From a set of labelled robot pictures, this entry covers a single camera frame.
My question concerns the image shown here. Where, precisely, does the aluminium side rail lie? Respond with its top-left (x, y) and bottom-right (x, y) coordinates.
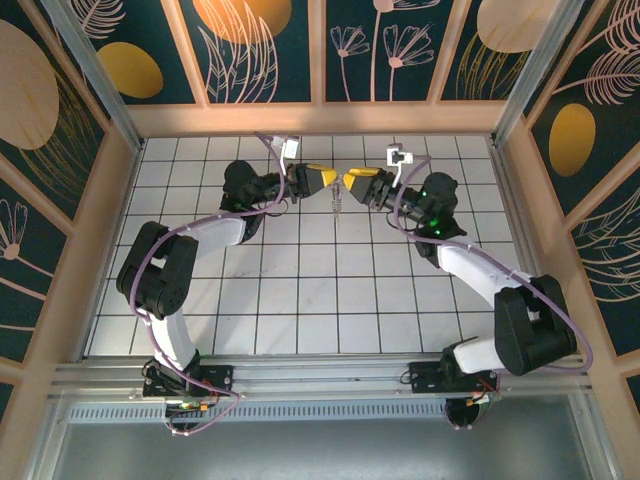
top-left (488, 139), bottom-right (574, 356)

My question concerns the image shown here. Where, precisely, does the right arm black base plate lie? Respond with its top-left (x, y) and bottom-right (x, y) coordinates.
top-left (408, 359), bottom-right (501, 401)

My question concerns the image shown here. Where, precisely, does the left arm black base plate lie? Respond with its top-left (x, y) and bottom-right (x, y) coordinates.
top-left (142, 359), bottom-right (236, 401)

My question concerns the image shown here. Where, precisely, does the aluminium frame post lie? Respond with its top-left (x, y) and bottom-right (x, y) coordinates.
top-left (569, 394), bottom-right (624, 480)
top-left (490, 0), bottom-right (587, 149)
top-left (19, 399), bottom-right (71, 480)
top-left (38, 0), bottom-right (147, 152)

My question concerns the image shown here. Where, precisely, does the metal keyring loop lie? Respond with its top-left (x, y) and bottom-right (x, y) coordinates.
top-left (327, 182), bottom-right (347, 214)

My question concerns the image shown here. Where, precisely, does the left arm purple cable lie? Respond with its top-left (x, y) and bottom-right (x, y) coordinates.
top-left (128, 130), bottom-right (289, 437)

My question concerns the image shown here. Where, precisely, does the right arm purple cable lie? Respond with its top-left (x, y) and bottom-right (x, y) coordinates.
top-left (392, 154), bottom-right (596, 374)

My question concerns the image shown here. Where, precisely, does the long aluminium base rail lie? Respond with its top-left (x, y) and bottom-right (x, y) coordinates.
top-left (49, 352), bottom-right (594, 401)

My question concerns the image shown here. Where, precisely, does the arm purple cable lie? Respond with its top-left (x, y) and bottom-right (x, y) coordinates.
top-left (392, 154), bottom-right (596, 374)
top-left (128, 130), bottom-right (289, 437)

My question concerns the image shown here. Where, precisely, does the grey slotted cable duct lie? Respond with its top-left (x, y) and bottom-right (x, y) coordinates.
top-left (67, 399), bottom-right (451, 424)

